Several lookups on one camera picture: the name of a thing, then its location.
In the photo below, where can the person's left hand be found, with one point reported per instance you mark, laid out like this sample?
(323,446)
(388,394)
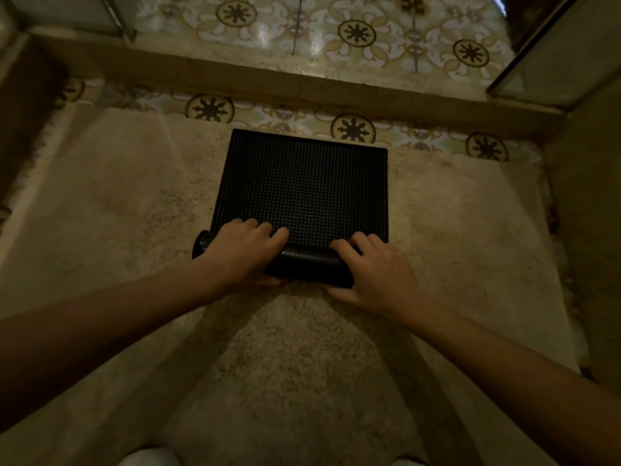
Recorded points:
(237,257)

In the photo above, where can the person's right hand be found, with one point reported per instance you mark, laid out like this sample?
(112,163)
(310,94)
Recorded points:
(383,279)

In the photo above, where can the person's left middle finger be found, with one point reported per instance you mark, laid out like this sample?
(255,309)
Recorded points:
(264,229)

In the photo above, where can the person's left little finger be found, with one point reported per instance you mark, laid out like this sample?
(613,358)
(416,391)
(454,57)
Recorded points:
(236,222)

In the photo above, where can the person's right middle finger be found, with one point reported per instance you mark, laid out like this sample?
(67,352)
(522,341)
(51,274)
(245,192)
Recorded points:
(360,239)

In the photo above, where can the person's right thumb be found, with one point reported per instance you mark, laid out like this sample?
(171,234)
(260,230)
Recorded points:
(339,293)

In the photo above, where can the person's left thumb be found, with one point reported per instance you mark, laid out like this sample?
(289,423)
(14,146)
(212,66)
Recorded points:
(272,281)

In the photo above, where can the black rubber grid mat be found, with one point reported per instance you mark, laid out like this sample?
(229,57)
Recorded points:
(301,189)

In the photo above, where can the person's right forearm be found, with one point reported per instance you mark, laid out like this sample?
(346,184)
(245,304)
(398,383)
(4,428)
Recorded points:
(509,378)

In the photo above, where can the person's left forearm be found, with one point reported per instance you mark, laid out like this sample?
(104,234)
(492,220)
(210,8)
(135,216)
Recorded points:
(97,329)

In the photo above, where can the beige shaggy rug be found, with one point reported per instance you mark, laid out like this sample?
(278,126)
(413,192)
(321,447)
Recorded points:
(121,213)

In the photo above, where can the stone door threshold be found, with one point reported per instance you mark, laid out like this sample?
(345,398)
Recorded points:
(291,87)

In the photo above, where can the frosted glass door panel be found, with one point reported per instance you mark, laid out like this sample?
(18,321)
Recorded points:
(58,12)
(558,58)

